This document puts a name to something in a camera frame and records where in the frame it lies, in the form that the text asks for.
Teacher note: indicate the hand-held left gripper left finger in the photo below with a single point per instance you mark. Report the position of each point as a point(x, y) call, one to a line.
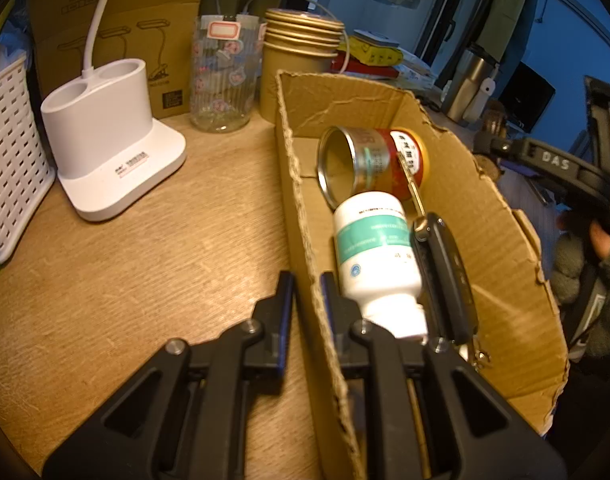
point(284, 310)

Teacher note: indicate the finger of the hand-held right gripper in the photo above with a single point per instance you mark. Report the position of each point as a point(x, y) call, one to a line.
point(545, 157)

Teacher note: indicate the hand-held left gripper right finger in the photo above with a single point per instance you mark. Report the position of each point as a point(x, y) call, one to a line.
point(380, 360)

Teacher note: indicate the white medicine bottle green label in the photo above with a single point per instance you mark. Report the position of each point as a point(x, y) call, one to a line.
point(375, 265)

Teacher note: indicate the black car key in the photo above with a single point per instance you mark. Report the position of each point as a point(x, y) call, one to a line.
point(445, 270)

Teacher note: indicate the tin can red label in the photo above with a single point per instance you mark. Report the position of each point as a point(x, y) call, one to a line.
point(380, 160)

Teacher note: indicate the person's right forearm grey sleeve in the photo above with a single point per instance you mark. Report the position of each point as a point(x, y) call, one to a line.
point(585, 280)

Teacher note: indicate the person's right hand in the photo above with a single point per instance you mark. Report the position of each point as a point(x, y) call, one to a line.
point(607, 242)

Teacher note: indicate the black monitor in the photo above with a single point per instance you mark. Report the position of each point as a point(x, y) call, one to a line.
point(532, 90)

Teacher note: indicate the stainless steel thermos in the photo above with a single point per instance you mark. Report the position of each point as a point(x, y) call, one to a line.
point(467, 80)

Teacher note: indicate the green hanging garment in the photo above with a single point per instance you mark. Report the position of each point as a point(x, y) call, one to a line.
point(510, 5)

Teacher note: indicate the stack of red white boxes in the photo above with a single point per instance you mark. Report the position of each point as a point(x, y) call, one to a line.
point(410, 72)

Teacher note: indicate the yellow box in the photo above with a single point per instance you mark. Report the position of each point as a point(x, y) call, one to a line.
point(375, 52)

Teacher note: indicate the ribbed glass jar with stickers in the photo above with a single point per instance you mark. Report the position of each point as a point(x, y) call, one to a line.
point(225, 85)

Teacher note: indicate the gold tin canister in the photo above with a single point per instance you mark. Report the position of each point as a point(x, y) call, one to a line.
point(285, 70)

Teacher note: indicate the white desk lamp base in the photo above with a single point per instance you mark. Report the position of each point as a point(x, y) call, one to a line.
point(105, 110)

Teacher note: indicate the cardboard lamp packaging box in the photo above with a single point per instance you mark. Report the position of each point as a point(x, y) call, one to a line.
point(170, 20)

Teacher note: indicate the white plastic woven basket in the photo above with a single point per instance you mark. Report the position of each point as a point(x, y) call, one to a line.
point(10, 160)

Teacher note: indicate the blue plastic bag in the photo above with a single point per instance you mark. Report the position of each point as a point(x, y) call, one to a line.
point(12, 30)

